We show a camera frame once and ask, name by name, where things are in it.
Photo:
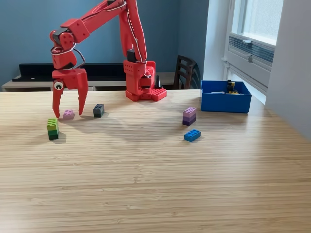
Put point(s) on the blue brick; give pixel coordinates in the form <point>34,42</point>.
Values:
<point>192,136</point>

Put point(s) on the white window latch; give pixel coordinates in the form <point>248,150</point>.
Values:
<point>247,41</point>

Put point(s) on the white window frame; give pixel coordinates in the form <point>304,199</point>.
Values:
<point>262,38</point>

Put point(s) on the green brick stack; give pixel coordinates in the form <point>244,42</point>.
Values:
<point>52,128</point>

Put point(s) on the purple brick stack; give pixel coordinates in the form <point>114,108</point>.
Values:
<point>189,116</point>

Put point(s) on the grey window vent grille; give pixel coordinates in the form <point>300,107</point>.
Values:
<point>260,51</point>

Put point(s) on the blue plastic bin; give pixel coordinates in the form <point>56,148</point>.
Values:
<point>224,103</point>

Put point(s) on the dark grey brick stack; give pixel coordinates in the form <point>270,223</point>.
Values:
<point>98,111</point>

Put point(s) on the pale wooden sideboard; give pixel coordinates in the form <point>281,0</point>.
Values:
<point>29,85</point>

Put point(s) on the pink brick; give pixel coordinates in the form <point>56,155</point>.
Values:
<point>68,114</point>

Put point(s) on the yellow toy digger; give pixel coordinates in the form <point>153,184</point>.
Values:
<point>230,88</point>

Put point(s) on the dark wooden chair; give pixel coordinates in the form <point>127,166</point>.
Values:
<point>184,70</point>

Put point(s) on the black table clamp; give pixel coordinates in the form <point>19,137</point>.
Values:
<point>158,83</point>

